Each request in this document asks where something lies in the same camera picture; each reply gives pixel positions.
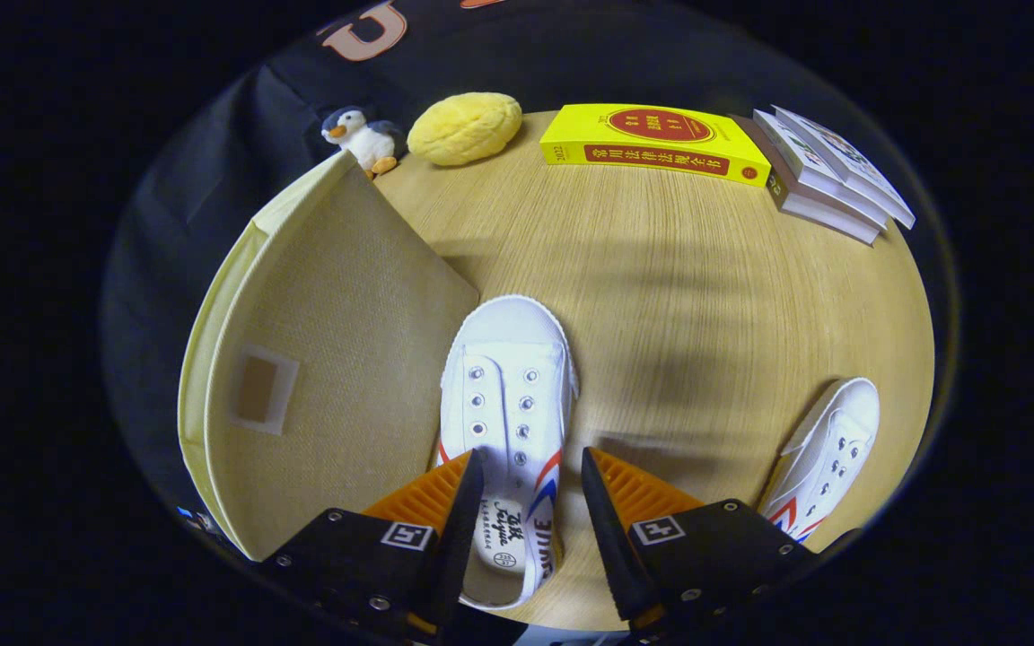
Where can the yellow book with red label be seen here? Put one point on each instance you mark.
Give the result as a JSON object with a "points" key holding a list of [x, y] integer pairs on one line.
{"points": [[571, 135]]}

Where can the white canvas shoe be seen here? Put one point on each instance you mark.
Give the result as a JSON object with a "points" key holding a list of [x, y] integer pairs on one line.
{"points": [[831, 449], [503, 359]]}

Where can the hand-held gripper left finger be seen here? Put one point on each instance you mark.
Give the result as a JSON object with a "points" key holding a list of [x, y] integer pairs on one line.
{"points": [[459, 538]]}

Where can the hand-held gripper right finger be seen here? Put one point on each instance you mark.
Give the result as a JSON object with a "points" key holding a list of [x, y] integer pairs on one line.
{"points": [[611, 538]]}

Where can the yellow fuzzy round plush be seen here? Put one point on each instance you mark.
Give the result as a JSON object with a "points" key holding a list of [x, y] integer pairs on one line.
{"points": [[463, 127]]}

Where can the brown cover book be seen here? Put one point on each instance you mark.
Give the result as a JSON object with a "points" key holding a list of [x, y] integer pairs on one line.
{"points": [[827, 213]]}

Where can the cream fabric storage box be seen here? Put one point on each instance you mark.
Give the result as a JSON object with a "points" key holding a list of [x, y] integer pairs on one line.
{"points": [[346, 314]]}

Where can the penguin plush toy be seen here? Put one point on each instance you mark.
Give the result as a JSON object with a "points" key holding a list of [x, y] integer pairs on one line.
{"points": [[360, 139]]}

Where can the white floral cover book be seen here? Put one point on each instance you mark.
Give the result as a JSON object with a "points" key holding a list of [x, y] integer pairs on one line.
{"points": [[849, 161], [804, 157]]}

